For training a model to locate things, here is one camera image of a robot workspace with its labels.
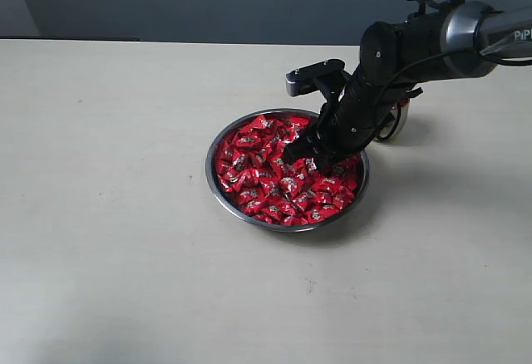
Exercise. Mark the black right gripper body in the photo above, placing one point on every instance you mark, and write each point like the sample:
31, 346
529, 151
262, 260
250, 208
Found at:
346, 129

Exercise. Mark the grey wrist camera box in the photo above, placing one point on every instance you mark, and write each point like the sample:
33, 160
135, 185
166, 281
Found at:
327, 76

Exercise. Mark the pile of red wrapped candies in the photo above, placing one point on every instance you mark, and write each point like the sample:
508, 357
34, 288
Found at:
266, 181

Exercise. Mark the silver metal bowl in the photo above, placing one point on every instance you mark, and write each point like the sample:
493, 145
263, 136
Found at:
287, 227

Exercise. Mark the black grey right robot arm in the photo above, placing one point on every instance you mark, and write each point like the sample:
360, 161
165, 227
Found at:
465, 41

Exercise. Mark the stainless steel cup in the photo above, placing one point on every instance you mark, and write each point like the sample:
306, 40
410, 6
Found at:
393, 122

